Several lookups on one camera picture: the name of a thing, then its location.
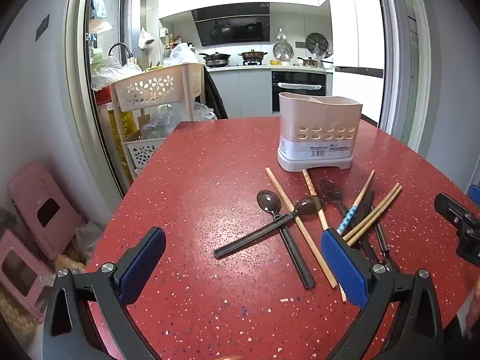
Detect beige plastic utensil holder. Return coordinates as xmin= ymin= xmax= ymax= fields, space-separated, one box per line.
xmin=277 ymin=92 xmax=363 ymax=172

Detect yellow oil bottle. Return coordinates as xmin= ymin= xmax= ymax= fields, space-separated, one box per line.
xmin=108 ymin=108 xmax=133 ymax=181

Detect dark cooking pot with lid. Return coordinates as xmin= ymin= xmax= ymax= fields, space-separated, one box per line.
xmin=239 ymin=49 xmax=268 ymax=63

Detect black built-in oven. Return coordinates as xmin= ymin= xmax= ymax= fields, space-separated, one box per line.
xmin=271 ymin=70 xmax=327 ymax=113

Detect dark brown plastic spoon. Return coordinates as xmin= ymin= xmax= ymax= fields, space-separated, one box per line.
xmin=257 ymin=190 xmax=316 ymax=290
xmin=319 ymin=179 xmax=381 ymax=267
xmin=214 ymin=196 xmax=325 ymax=259

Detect clear plastic bags on cart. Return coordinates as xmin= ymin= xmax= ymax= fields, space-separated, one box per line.
xmin=91 ymin=57 xmax=143 ymax=91

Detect black wok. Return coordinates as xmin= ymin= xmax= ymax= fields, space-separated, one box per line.
xmin=198 ymin=52 xmax=232 ymax=68

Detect dark brown plastic utensil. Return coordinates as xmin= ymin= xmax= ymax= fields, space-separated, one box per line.
xmin=352 ymin=190 xmax=400 ymax=274

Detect small steel saucepan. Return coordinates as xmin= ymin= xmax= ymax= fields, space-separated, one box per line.
xmin=297 ymin=56 xmax=324 ymax=69

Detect spiral patterned wooden chopstick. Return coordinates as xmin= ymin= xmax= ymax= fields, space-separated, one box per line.
xmin=302 ymin=169 xmax=347 ymax=303

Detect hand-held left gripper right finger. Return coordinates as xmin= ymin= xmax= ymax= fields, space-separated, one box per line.
xmin=320 ymin=229 xmax=445 ymax=360

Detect kitchen faucet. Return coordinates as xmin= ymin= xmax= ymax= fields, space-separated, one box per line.
xmin=107 ymin=42 xmax=133 ymax=61

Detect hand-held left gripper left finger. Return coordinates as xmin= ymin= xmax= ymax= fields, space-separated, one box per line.
xmin=42 ymin=227 xmax=167 ymax=360

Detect sliding door frame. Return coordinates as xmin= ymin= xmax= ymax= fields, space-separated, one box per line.
xmin=63 ymin=0 xmax=433 ymax=198

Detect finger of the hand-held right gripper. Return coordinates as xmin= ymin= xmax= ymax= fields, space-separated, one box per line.
xmin=434 ymin=193 xmax=480 ymax=268

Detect plastic bag on floor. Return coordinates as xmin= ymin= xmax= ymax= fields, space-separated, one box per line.
xmin=55 ymin=220 xmax=103 ymax=275

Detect person's right hand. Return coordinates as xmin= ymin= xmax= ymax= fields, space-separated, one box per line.
xmin=465 ymin=277 xmax=480 ymax=340

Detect beige plastic storage cart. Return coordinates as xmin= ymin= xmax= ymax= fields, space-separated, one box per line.
xmin=109 ymin=62 xmax=206 ymax=179

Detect black range hood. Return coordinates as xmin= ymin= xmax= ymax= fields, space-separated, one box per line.
xmin=191 ymin=2 xmax=272 ymax=48

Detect blue patterned wooden chopstick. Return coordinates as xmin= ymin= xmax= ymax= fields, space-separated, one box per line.
xmin=336 ymin=170 xmax=376 ymax=235

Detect grey lower cabinet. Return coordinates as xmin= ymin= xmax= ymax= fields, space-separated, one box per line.
xmin=207 ymin=69 xmax=273 ymax=119

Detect dark hanging garment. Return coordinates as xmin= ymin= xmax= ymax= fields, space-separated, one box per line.
xmin=204 ymin=68 xmax=230 ymax=120

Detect hanging white plastic bag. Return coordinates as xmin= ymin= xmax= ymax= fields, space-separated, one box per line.
xmin=138 ymin=26 xmax=155 ymax=50

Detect pink plastic stool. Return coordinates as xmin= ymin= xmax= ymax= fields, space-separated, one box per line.
xmin=0 ymin=229 xmax=58 ymax=324
xmin=7 ymin=161 xmax=83 ymax=250

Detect white refrigerator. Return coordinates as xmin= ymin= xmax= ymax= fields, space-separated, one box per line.
xmin=329 ymin=0 xmax=388 ymax=125

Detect clear plastic bag in cart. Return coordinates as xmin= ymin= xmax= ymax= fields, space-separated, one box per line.
xmin=140 ymin=102 xmax=218 ymax=140

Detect hanging metal steamer rack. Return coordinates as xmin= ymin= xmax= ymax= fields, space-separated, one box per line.
xmin=272 ymin=41 xmax=294 ymax=63

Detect grey wall switch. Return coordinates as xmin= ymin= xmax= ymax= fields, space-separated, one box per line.
xmin=36 ymin=14 xmax=50 ymax=42

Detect hanging dark strainer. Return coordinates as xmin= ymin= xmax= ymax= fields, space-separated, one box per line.
xmin=304 ymin=32 xmax=331 ymax=56

